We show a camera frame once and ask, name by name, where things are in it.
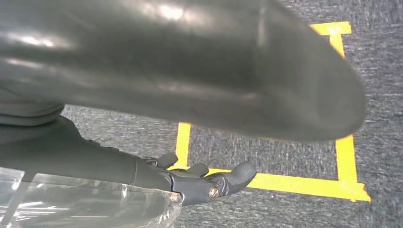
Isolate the yellow floor tape square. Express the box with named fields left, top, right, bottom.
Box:
left=168, top=21, right=372, bottom=203

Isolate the clear plastic film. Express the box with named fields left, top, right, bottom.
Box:
left=0, top=167, right=183, bottom=228

